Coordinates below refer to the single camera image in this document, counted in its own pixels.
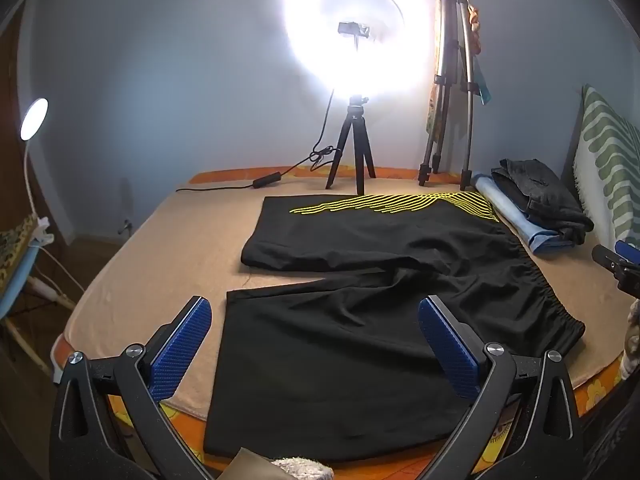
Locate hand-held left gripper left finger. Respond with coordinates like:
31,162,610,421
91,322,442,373
50,296,214,480

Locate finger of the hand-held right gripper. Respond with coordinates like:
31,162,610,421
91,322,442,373
592,244,640,306
616,240,640,266

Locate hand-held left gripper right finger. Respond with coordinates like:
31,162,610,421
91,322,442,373
417,295,586,480

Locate black pants with yellow stripes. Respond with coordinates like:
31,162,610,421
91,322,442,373
204,192,587,463

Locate folded dark grey pants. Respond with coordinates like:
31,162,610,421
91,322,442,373
491,158,596,246

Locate person's right hand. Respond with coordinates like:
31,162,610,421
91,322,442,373
622,300,640,381

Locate beige blanket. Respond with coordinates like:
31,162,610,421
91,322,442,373
65,178,636,421

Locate green and white pillow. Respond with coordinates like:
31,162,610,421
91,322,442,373
572,85,640,251

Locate orange patterned bedsheet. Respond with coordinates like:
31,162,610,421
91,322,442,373
50,166,626,480

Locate folded light blue cloth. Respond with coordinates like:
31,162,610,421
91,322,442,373
472,174,576,254

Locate brown cloth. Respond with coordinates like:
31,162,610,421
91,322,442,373
225,447,281,480

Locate white fluffy cloth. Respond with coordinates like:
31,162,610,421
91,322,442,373
270,455,333,480

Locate light blue chair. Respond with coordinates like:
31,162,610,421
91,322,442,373
0,240,76,376

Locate yellow patterned cushion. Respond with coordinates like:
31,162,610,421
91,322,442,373
0,215,41,296

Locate tall grey tripod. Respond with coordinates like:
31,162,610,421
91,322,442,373
418,0,483,192

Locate teal cloth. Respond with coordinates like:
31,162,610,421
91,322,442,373
475,55,493,107

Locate white desk lamp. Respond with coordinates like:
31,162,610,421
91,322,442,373
19,97,55,248

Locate orange patterned cloth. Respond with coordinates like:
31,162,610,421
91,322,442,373
425,0,484,146

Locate white lamp cable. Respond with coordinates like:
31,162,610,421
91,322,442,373
30,246,86,308

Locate black ring light cable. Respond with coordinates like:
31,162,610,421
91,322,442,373
176,87,346,193

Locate white ring light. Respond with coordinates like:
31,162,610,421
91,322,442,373
282,0,433,98

